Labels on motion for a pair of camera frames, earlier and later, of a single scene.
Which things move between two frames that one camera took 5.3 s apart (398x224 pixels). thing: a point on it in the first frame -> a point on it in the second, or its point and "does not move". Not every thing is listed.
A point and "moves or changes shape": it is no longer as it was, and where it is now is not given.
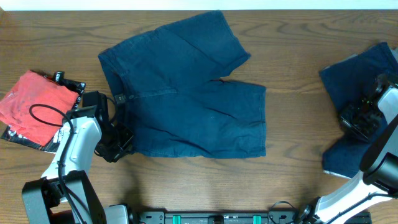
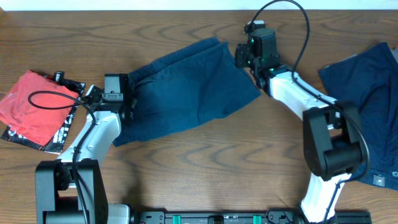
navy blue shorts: x=174 y=95 moves or changes shape
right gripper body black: x=362 y=120 -> x=246 y=58
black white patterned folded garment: x=10 y=134 does not move
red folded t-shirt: x=35 y=107 does not move
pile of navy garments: x=350 y=81 does not move
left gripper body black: x=114 y=144 -> x=130 y=108
